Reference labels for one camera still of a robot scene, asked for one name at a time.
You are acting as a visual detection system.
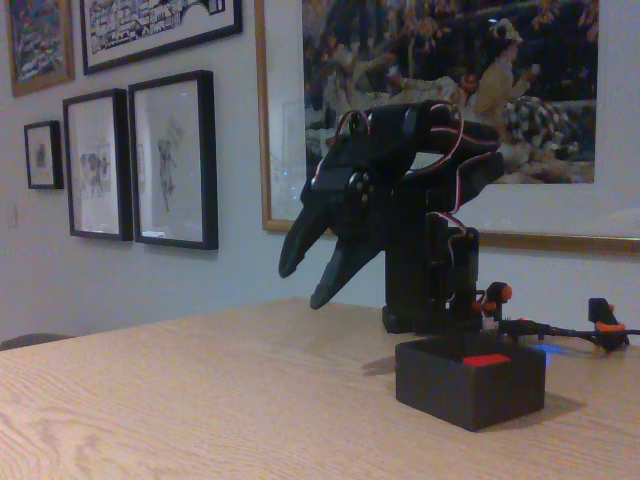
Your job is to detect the red cube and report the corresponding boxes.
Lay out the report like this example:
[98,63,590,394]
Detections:
[462,353,512,367]

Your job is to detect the wood framed colourful painting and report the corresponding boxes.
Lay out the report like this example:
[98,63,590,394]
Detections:
[5,0,76,98]

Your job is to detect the large gold framed painting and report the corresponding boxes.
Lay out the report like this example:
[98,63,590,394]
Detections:
[254,0,640,254]

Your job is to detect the narrow black framed sketch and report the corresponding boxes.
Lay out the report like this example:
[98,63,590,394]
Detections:
[62,88,134,242]

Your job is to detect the black orange table clamp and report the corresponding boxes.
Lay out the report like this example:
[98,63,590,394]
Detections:
[472,281,515,331]
[588,297,631,354]

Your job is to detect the dark chair back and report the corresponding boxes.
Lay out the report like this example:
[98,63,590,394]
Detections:
[0,333,76,352]

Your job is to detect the black framed city drawing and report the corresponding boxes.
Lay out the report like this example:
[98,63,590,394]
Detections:
[79,0,245,76]

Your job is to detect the wide black framed sketch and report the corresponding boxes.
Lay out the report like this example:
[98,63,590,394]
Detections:
[128,69,220,251]

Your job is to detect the small black framed picture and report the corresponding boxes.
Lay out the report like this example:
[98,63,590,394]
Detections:
[23,119,65,190]

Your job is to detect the black box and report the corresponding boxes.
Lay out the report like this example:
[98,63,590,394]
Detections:
[394,338,547,433]

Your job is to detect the red white servo cable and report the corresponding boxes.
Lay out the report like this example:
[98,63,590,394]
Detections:
[332,99,481,311]

